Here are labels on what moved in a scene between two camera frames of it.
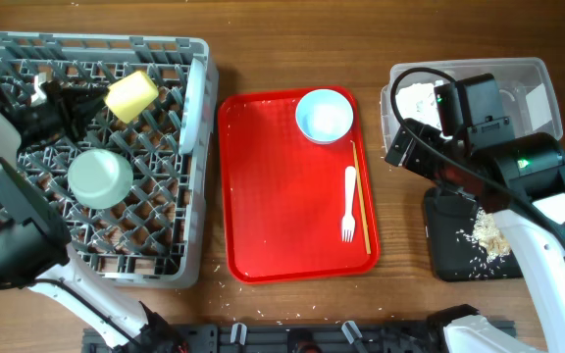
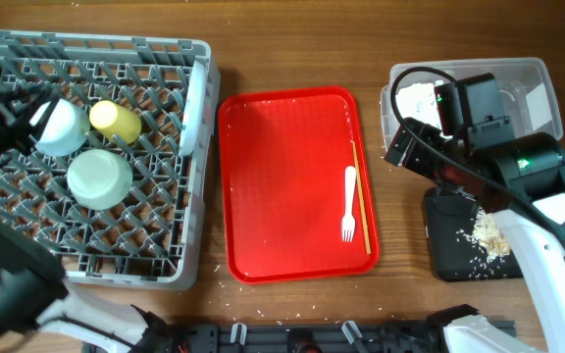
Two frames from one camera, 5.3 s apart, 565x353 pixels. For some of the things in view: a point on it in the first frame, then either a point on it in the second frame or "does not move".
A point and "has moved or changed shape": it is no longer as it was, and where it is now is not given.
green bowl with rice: (100, 178) does not move
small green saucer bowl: (324, 117) has moved or changed shape
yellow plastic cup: (131, 96) to (116, 121)
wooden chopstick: (361, 199) does not move
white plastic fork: (348, 222) does not move
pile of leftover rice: (489, 243) does not move
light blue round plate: (194, 104) does not move
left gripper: (81, 112) to (11, 125)
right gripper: (416, 161) does not move
